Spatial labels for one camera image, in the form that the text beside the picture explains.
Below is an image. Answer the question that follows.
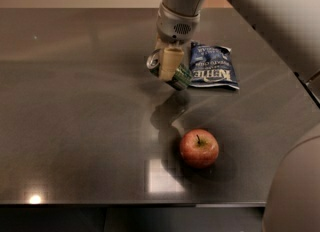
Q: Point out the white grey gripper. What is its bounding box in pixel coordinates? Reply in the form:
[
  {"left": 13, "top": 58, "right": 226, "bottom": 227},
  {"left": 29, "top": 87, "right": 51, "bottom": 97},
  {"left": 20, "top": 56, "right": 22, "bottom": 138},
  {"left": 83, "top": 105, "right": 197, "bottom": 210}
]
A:
[{"left": 154, "top": 4, "right": 200, "bottom": 81}]

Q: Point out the green soda can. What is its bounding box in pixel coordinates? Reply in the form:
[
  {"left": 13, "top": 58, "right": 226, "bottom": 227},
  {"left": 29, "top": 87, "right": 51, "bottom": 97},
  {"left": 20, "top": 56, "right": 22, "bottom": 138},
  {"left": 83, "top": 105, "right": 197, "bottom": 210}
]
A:
[{"left": 146, "top": 49, "right": 192, "bottom": 91}]

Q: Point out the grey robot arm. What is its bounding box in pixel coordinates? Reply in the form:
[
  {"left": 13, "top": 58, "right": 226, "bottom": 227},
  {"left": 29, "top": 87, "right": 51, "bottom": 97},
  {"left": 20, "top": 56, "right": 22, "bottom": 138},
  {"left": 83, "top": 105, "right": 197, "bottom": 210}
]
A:
[{"left": 156, "top": 0, "right": 320, "bottom": 232}]

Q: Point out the blue kettle chips bag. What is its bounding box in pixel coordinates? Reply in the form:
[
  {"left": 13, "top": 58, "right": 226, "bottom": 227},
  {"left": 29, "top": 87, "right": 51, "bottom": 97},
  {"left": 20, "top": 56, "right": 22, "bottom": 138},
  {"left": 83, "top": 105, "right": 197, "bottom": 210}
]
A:
[{"left": 189, "top": 41, "right": 239, "bottom": 90}]

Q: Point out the red apple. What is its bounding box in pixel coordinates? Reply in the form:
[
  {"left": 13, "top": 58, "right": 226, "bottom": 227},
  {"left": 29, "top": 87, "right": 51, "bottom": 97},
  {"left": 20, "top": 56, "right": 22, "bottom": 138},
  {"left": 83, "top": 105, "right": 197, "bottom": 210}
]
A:
[{"left": 179, "top": 129, "right": 219, "bottom": 169}]

